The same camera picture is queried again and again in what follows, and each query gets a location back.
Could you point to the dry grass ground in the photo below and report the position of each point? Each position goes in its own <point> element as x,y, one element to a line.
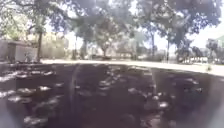
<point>110,100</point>

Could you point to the pale sandy road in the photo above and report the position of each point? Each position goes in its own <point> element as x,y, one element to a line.
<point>173,66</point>

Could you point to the tree with leaning trunk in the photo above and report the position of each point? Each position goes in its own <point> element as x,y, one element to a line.
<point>39,46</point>

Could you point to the grey low building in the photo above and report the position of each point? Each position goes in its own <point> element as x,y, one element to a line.
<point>18,51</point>

